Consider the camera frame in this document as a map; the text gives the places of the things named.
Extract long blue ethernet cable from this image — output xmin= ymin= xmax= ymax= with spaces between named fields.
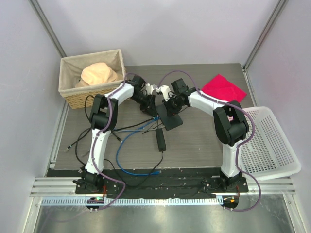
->
xmin=116 ymin=117 xmax=162 ymax=176

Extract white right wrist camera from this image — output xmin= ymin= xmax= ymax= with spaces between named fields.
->
xmin=156 ymin=85 xmax=171 ymax=102

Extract black power adapter cord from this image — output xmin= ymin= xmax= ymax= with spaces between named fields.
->
xmin=75 ymin=106 xmax=192 ymax=188

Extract black ethernet cable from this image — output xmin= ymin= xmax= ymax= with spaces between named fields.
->
xmin=63 ymin=95 xmax=122 ymax=152

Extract black network switch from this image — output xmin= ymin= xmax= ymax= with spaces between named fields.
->
xmin=156 ymin=104 xmax=183 ymax=131

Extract grey ethernet cable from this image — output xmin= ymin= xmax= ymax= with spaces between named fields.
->
xmin=82 ymin=125 xmax=163 ymax=157

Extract white slotted cable duct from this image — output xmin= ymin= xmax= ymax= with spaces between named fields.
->
xmin=41 ymin=196 xmax=223 ymax=206

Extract peach cloth hat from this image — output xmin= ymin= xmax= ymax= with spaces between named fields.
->
xmin=75 ymin=62 xmax=122 ymax=88

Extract wicker basket with liner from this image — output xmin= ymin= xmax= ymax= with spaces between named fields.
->
xmin=58 ymin=49 xmax=126 ymax=109

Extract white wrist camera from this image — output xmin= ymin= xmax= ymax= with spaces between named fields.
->
xmin=156 ymin=85 xmax=171 ymax=102
xmin=145 ymin=83 xmax=157 ymax=95

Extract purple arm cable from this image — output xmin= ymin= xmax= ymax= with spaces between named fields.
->
xmin=157 ymin=69 xmax=262 ymax=212
xmin=88 ymin=72 xmax=150 ymax=212

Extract white perforated plastic basket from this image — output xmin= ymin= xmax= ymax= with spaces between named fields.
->
xmin=239 ymin=107 xmax=301 ymax=181

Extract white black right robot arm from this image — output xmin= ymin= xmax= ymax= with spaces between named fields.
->
xmin=156 ymin=79 xmax=249 ymax=192

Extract short blue ethernet cable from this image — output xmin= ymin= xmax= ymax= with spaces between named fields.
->
xmin=139 ymin=116 xmax=161 ymax=131

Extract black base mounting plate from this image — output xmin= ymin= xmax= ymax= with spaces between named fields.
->
xmin=73 ymin=168 xmax=249 ymax=199

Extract black power adapter brick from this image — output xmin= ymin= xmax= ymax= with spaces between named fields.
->
xmin=155 ymin=129 xmax=166 ymax=152

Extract red folded cloth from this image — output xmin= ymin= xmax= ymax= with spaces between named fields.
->
xmin=202 ymin=74 xmax=247 ymax=102

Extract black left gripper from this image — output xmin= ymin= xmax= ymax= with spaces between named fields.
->
xmin=130 ymin=93 xmax=158 ymax=118

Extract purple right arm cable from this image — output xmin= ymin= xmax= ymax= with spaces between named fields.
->
xmin=157 ymin=69 xmax=262 ymax=212

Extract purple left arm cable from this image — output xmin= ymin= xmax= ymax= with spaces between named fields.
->
xmin=88 ymin=72 xmax=150 ymax=212

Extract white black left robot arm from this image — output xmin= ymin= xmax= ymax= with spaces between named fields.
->
xmin=80 ymin=75 xmax=156 ymax=194

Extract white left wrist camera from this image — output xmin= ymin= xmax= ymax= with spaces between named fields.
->
xmin=145 ymin=83 xmax=157 ymax=95

